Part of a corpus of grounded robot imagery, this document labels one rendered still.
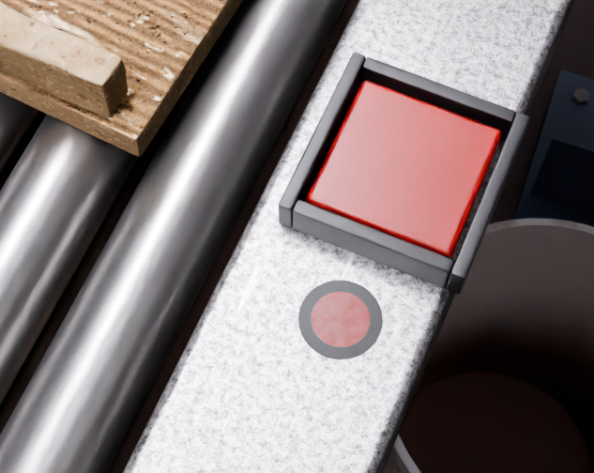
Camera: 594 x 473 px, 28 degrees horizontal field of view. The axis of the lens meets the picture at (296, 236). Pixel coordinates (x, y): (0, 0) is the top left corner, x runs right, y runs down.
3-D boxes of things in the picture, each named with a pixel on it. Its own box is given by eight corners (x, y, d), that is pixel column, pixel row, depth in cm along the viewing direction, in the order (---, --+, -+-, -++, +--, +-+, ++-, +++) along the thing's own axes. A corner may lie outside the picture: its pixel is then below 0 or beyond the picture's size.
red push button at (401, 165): (498, 145, 48) (504, 128, 46) (447, 270, 45) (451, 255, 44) (361, 94, 49) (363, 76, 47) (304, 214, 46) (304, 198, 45)
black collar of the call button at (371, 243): (524, 136, 48) (531, 115, 46) (459, 296, 45) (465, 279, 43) (351, 72, 49) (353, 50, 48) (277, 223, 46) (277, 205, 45)
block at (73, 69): (133, 92, 46) (124, 52, 44) (110, 127, 46) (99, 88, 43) (7, 34, 47) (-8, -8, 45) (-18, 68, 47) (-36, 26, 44)
